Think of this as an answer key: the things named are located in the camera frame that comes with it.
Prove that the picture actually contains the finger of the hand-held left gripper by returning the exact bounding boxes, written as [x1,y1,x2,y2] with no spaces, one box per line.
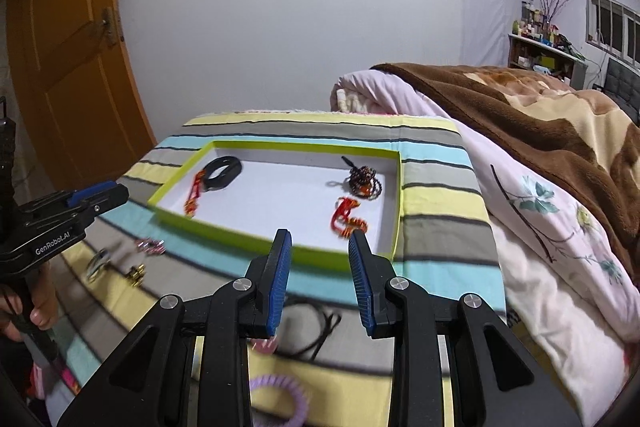
[17,181,117,224]
[30,185,131,238]

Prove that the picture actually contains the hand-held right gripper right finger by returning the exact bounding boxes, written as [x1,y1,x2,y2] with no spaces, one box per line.
[347,229,583,427]

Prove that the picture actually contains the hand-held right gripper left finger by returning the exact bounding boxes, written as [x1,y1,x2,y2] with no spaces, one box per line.
[57,228,293,427]

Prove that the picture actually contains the black elastic hair tie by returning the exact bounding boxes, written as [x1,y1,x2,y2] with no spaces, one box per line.
[280,302,343,363]

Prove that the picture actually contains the silver metal bracelet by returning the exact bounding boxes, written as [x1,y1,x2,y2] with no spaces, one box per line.
[85,247,118,283]

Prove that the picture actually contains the green shallow cardboard box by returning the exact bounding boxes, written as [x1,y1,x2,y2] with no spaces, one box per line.
[147,140,405,264]

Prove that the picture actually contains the purple spiral hair tie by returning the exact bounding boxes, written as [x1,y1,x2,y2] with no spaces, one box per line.
[249,374,309,427]

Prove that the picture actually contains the person's left hand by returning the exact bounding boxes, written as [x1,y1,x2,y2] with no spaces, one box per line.
[0,264,61,343]

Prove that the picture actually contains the orange wooden door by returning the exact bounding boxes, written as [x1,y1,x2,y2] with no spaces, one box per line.
[5,0,158,192]

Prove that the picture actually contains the brass door lock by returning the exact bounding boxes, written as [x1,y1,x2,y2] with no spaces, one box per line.
[97,7,123,52]

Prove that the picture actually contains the pink floral quilt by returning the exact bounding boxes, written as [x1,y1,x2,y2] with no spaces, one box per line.
[330,69,640,388]

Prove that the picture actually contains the brown plush blanket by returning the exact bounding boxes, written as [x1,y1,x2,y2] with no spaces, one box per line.
[370,63,640,288]

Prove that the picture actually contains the row of small bottles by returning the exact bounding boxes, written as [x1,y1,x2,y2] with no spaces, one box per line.
[510,0,561,45]

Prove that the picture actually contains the black tufted headboard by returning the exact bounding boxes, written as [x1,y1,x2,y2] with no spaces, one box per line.
[602,57,640,125]

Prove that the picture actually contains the red orange tassel bracelet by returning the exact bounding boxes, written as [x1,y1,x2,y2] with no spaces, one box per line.
[327,197,371,240]

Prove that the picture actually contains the dark beaded bracelet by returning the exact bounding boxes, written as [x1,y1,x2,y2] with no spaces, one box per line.
[327,155,385,200]

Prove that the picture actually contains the black bracelet with red tassel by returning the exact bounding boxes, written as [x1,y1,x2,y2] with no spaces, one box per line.
[184,155,244,217]

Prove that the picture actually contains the white wall shelf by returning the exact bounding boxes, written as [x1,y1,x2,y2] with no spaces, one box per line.
[507,32,588,90]

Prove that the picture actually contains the window with white frame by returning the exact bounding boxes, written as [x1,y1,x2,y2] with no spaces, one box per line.
[585,0,640,75]

